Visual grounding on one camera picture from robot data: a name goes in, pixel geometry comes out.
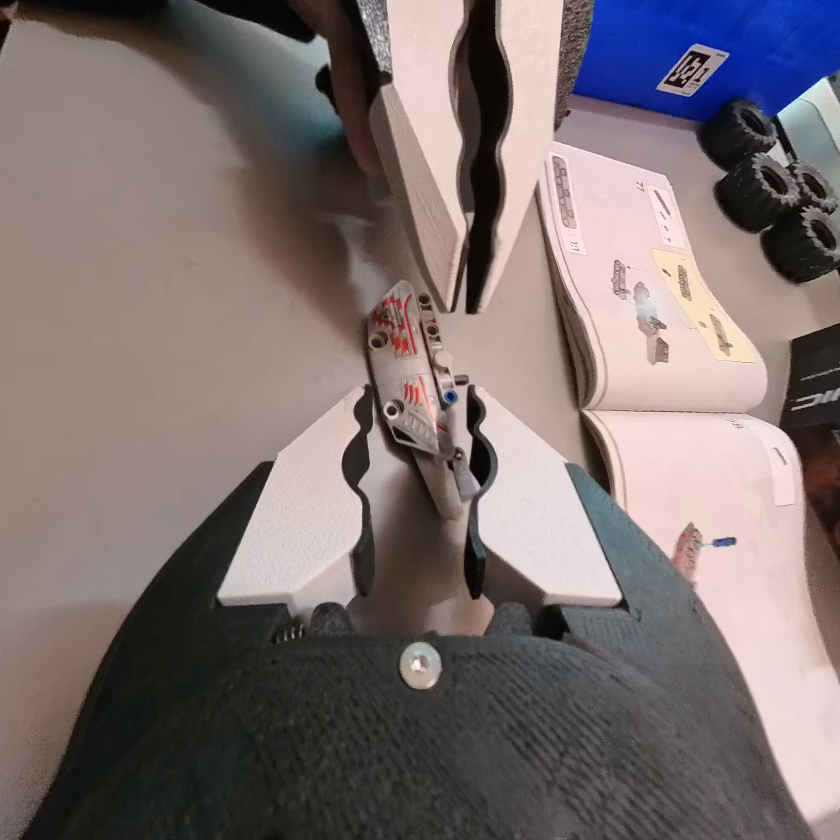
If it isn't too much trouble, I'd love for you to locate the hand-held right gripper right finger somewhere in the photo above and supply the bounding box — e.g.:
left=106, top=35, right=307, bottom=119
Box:
left=463, top=386, right=623, bottom=607

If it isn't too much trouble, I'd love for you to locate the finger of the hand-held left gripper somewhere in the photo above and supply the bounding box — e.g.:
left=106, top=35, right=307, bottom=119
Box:
left=459, top=0, right=567, bottom=315
left=369, top=0, right=475, bottom=314

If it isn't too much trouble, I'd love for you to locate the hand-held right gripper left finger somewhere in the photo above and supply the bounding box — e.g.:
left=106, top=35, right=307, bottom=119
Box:
left=215, top=385, right=376, bottom=607

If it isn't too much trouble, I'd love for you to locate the blue plastic bin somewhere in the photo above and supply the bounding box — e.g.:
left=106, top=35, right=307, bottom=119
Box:
left=576, top=0, right=840, bottom=124

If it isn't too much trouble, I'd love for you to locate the grey patterned toy block assembly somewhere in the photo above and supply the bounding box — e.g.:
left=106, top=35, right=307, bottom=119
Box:
left=365, top=281, right=483, bottom=521

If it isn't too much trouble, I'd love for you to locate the person's left hand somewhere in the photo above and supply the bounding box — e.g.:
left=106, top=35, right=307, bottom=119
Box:
left=328, top=26, right=383, bottom=175

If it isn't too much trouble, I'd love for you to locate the open instruction booklet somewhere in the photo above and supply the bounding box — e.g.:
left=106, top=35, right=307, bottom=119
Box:
left=535, top=141, right=840, bottom=828

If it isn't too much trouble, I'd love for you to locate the black toy tire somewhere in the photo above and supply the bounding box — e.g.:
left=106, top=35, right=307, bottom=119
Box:
left=713, top=154, right=799, bottom=235
left=787, top=160, right=839, bottom=215
left=697, top=98, right=780, bottom=173
left=760, top=206, right=840, bottom=285

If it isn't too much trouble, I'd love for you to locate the white stand base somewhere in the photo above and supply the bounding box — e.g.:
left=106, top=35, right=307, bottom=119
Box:
left=776, top=77, right=840, bottom=173

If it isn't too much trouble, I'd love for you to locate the black cardboard box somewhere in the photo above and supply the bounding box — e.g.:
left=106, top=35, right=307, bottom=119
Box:
left=780, top=333, right=840, bottom=549

